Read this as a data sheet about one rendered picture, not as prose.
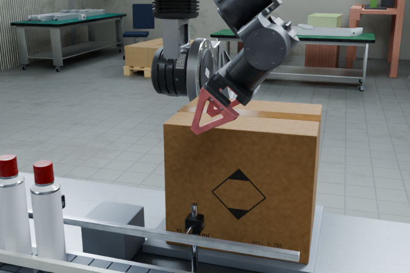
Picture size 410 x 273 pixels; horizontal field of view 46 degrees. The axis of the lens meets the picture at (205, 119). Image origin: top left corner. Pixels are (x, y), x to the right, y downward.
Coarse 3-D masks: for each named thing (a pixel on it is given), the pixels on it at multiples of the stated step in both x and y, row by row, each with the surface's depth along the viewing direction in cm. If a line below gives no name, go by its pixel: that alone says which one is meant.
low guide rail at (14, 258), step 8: (0, 256) 88; (8, 256) 87; (16, 256) 87; (24, 256) 87; (32, 256) 87; (16, 264) 87; (24, 264) 87; (32, 264) 86; (40, 264) 86; (48, 264) 85; (56, 264) 84; (64, 264) 84; (72, 264) 84; (80, 264) 84; (56, 272) 85; (64, 272) 84; (72, 272) 84; (80, 272) 83; (88, 272) 83; (96, 272) 82; (104, 272) 82; (112, 272) 82; (120, 272) 82
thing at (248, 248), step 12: (72, 216) 91; (96, 228) 89; (108, 228) 88; (120, 228) 88; (132, 228) 87; (144, 228) 87; (168, 240) 85; (180, 240) 84; (192, 240) 84; (204, 240) 83; (216, 240) 83; (240, 252) 82; (252, 252) 81; (264, 252) 80; (276, 252) 80; (288, 252) 79
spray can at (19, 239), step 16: (0, 160) 86; (16, 160) 88; (0, 176) 87; (16, 176) 88; (0, 192) 87; (16, 192) 87; (0, 208) 88; (16, 208) 88; (0, 224) 89; (16, 224) 89; (16, 240) 89
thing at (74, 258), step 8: (32, 248) 96; (72, 256) 93; (80, 256) 93; (0, 264) 90; (8, 264) 90; (88, 264) 90; (96, 264) 90; (104, 264) 90; (112, 264) 90; (120, 264) 90; (128, 264) 90; (16, 272) 88; (24, 272) 88; (32, 272) 88; (40, 272) 88; (128, 272) 88; (136, 272) 88; (144, 272) 88; (152, 272) 88; (160, 272) 88; (168, 272) 88
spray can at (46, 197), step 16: (48, 160) 86; (48, 176) 84; (32, 192) 83; (48, 192) 83; (32, 208) 85; (48, 208) 84; (48, 224) 85; (48, 240) 86; (64, 240) 88; (48, 256) 87; (64, 256) 89; (48, 272) 87
